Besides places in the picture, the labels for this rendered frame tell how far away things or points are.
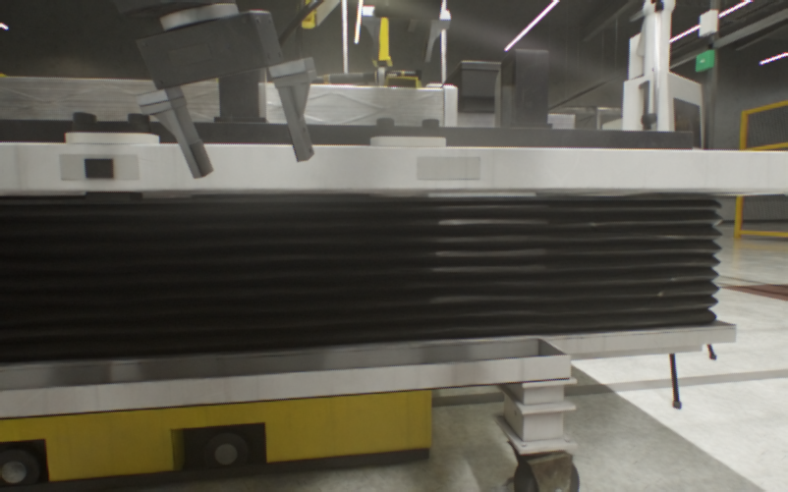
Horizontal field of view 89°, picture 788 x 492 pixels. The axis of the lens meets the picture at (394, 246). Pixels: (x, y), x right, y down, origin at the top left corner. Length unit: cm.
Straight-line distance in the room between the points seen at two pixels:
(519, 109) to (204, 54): 49
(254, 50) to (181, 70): 8
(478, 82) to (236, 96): 60
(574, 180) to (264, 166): 49
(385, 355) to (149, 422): 65
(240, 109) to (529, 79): 48
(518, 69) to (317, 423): 99
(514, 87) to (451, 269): 43
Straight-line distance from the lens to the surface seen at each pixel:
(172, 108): 53
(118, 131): 70
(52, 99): 100
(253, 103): 70
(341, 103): 86
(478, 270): 98
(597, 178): 75
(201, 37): 48
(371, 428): 124
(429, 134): 65
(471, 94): 106
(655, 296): 125
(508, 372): 92
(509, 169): 68
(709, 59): 417
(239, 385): 87
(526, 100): 76
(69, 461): 142
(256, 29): 46
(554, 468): 112
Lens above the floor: 74
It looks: 5 degrees down
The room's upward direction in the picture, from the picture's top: 1 degrees counter-clockwise
